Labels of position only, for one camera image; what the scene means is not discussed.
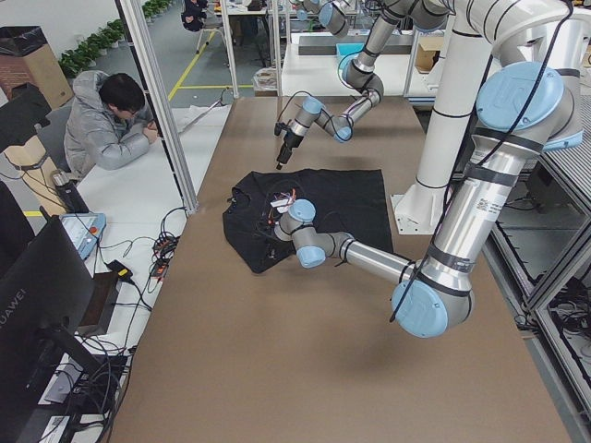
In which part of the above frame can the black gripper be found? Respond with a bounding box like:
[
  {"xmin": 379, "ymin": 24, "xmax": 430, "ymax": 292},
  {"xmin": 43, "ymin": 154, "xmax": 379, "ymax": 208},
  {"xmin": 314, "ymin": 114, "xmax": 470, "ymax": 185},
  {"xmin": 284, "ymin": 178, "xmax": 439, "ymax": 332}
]
[
  {"xmin": 258, "ymin": 221, "xmax": 286, "ymax": 261},
  {"xmin": 276, "ymin": 131, "xmax": 300, "ymax": 171}
]

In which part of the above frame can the black t-shirt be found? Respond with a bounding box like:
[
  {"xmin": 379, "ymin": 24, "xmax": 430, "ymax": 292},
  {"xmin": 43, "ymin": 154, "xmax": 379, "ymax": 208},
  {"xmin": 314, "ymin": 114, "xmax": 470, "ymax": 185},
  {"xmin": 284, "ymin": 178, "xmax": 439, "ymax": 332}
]
[{"xmin": 223, "ymin": 169, "xmax": 393, "ymax": 273}]

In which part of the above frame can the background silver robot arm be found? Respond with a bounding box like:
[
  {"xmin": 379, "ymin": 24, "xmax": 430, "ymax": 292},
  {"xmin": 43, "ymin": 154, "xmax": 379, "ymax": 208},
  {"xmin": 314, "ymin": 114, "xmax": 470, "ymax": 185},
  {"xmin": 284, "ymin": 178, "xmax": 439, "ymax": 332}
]
[{"xmin": 290, "ymin": 0, "xmax": 351, "ymax": 38}]

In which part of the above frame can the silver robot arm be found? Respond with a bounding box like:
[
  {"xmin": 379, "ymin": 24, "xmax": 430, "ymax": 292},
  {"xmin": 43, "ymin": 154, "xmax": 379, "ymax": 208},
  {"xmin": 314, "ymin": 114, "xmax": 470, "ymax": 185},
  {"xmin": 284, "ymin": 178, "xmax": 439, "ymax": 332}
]
[
  {"xmin": 274, "ymin": 1, "xmax": 450, "ymax": 170},
  {"xmin": 273, "ymin": 62, "xmax": 583, "ymax": 338}
]

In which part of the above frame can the orange power strip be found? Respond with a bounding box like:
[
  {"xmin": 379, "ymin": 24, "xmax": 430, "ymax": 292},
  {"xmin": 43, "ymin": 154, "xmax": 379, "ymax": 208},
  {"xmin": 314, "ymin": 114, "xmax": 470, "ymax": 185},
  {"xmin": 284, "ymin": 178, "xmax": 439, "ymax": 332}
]
[{"xmin": 150, "ymin": 233, "xmax": 179, "ymax": 279}]

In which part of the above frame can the blue plastic bin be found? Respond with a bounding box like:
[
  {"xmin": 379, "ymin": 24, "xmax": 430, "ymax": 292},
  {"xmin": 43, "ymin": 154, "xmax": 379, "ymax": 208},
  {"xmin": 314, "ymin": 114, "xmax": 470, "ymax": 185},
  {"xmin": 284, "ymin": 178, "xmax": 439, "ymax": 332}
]
[{"xmin": 335, "ymin": 42, "xmax": 365, "ymax": 70}]

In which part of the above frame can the person in grey jacket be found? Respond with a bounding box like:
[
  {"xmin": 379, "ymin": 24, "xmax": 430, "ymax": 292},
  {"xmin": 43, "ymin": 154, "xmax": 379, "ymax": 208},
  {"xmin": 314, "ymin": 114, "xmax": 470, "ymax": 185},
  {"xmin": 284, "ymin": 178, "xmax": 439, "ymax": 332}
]
[{"xmin": 64, "ymin": 70, "xmax": 159, "ymax": 179}]

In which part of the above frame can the teach pendant with red button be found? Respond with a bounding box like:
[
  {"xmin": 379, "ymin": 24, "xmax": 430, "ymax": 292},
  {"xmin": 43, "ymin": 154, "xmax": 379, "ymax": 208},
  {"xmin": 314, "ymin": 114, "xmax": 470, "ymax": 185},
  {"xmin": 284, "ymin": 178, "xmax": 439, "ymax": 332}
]
[{"xmin": 59, "ymin": 212, "xmax": 106, "ymax": 260}]

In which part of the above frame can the black Huawei monitor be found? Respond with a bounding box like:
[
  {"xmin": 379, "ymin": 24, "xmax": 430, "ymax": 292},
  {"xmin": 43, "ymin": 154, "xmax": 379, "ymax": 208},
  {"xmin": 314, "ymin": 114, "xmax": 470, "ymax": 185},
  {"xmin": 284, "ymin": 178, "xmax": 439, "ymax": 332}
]
[{"xmin": 1, "ymin": 217, "xmax": 100, "ymax": 442}]

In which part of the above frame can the cardboard box with black bag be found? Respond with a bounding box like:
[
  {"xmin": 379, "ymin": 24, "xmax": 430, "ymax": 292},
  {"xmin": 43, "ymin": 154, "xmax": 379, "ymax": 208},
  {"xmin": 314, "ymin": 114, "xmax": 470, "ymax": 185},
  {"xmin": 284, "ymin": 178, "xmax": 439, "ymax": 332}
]
[{"xmin": 1, "ymin": 26, "xmax": 73, "ymax": 109}]

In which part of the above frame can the aluminium frame post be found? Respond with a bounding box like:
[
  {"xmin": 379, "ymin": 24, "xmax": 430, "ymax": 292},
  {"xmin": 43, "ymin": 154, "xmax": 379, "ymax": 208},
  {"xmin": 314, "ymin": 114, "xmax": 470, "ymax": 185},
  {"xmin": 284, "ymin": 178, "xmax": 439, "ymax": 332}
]
[{"xmin": 115, "ymin": 0, "xmax": 199, "ymax": 214}]

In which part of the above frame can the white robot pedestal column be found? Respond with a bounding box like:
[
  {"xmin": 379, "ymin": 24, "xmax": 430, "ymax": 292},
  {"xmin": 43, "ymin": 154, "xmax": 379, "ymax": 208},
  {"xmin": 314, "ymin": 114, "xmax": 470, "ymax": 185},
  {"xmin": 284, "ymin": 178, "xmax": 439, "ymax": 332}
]
[{"xmin": 394, "ymin": 1, "xmax": 590, "ymax": 234}]

